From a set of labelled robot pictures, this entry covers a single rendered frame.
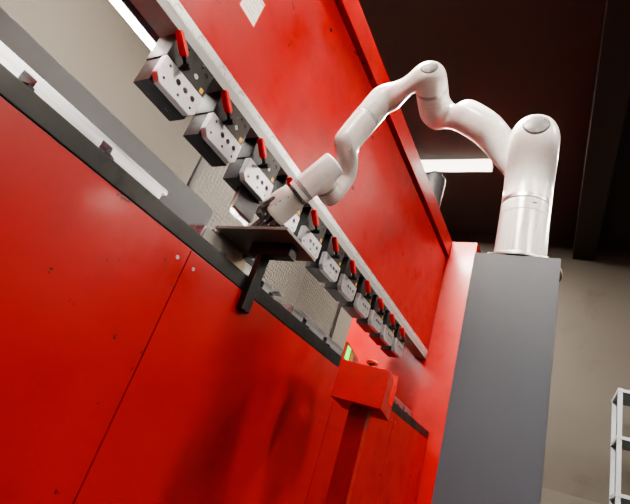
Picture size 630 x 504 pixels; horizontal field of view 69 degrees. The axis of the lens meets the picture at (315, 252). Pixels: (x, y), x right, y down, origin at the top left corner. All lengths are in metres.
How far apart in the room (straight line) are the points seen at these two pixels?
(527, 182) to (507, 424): 0.60
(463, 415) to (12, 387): 0.83
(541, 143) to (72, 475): 1.27
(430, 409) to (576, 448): 2.00
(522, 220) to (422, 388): 2.26
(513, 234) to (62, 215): 0.97
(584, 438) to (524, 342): 3.99
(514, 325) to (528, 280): 0.11
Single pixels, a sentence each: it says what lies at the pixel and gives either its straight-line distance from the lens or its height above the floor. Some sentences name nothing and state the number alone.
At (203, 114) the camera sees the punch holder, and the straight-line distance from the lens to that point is 1.45.
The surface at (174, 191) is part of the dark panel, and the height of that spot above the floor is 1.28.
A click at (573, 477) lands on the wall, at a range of 4.96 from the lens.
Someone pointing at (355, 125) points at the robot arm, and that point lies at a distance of 1.52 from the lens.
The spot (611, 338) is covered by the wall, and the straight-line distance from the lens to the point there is 5.30.
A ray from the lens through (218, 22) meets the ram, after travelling 1.51.
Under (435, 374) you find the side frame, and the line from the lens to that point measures 3.34.
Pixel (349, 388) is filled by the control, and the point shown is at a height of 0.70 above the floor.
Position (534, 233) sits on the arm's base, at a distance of 1.21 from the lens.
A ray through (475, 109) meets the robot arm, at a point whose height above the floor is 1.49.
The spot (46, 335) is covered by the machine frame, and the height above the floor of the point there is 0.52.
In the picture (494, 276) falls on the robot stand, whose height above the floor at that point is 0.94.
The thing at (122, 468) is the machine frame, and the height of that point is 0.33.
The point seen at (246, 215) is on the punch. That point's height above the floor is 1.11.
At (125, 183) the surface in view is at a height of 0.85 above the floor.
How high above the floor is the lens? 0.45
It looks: 24 degrees up
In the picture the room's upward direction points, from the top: 19 degrees clockwise
